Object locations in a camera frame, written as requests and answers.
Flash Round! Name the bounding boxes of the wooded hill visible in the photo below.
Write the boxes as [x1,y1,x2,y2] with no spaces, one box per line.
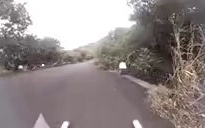
[69,27,131,61]

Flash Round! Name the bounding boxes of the pale concrete kerb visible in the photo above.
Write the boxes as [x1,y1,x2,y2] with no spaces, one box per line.
[120,73,156,90]

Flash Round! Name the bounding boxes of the grey asphalt road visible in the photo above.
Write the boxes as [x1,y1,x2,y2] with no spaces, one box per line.
[0,61,173,128]

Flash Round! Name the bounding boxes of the row of trees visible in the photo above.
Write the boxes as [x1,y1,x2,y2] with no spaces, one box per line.
[0,0,95,76]
[94,0,205,85]

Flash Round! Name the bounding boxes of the robot's own part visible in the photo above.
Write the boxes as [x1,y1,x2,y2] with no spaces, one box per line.
[59,120,71,128]

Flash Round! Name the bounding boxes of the dry pale plant stalks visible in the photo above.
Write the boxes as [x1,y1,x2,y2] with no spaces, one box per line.
[149,22,205,128]

